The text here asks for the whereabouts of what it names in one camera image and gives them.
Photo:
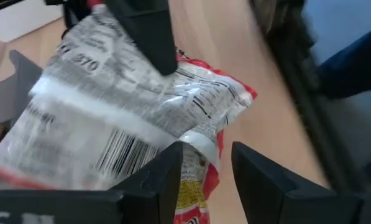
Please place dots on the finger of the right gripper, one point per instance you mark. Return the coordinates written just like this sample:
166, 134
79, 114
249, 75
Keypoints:
73, 12
148, 31

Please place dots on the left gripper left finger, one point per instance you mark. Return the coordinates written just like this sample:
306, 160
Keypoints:
154, 193

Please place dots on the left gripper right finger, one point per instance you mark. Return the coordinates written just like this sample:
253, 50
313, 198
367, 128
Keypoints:
266, 193

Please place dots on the black aluminium table frame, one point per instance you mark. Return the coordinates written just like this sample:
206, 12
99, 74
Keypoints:
297, 77

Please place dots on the person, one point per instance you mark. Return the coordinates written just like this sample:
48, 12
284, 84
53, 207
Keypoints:
353, 68

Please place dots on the red Maruchan ramen pack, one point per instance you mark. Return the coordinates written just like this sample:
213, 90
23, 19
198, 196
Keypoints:
110, 109

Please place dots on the white plastic bin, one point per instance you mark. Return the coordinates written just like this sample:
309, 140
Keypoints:
17, 21

